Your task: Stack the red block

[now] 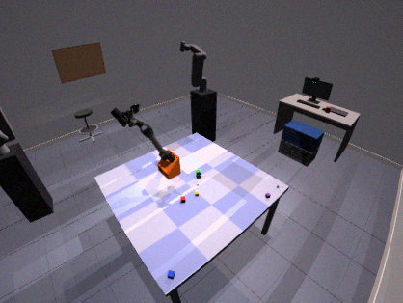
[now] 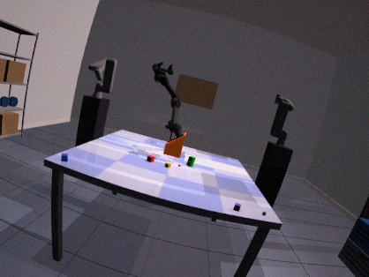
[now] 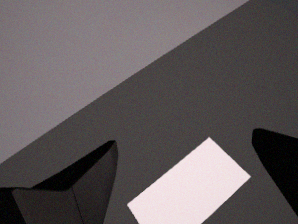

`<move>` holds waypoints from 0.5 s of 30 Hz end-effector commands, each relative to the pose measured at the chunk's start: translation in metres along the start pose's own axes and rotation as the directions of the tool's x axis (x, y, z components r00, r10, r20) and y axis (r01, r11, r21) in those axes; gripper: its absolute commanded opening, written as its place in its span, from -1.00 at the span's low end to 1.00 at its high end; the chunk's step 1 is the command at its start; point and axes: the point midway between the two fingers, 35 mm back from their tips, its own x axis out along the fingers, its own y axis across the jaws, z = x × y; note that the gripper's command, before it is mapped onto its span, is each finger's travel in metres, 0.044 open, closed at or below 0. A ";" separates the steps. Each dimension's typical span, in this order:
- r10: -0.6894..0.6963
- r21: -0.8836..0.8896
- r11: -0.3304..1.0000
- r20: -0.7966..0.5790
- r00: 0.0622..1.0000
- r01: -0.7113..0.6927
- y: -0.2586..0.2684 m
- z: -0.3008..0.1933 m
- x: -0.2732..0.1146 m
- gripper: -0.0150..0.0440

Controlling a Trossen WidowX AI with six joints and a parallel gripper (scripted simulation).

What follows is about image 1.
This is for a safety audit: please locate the small blue block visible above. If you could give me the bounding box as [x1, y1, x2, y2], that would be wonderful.
[168, 270, 175, 279]

